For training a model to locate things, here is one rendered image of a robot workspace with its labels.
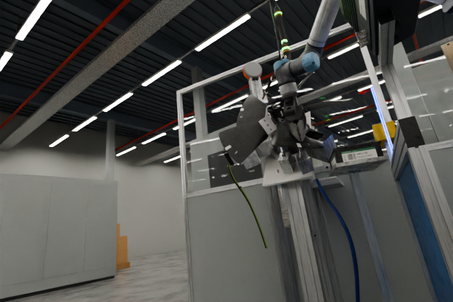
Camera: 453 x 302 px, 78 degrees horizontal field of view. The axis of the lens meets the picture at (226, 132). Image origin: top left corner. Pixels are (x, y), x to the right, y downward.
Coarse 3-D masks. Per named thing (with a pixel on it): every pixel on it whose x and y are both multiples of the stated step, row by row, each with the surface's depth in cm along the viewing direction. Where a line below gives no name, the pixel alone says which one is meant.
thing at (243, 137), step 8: (232, 128) 150; (240, 128) 148; (248, 128) 147; (256, 128) 146; (224, 136) 148; (232, 136) 147; (240, 136) 146; (248, 136) 145; (256, 136) 145; (264, 136) 145; (224, 144) 146; (232, 144) 145; (240, 144) 144; (248, 144) 144; (256, 144) 144; (232, 152) 142; (240, 152) 142; (248, 152) 142; (240, 160) 140
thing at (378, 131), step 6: (372, 126) 147; (378, 126) 145; (390, 126) 142; (378, 132) 144; (384, 132) 143; (390, 132) 142; (378, 138) 144; (384, 138) 142; (390, 138) 141; (384, 144) 152
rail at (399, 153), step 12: (408, 120) 72; (396, 132) 83; (408, 132) 72; (420, 132) 70; (396, 144) 94; (408, 144) 71; (420, 144) 70; (396, 156) 102; (408, 156) 82; (396, 168) 118; (396, 180) 141
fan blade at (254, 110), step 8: (248, 96) 177; (248, 104) 172; (256, 104) 166; (264, 104) 160; (240, 112) 176; (248, 112) 170; (256, 112) 164; (264, 112) 159; (240, 120) 174; (248, 120) 169; (256, 120) 164
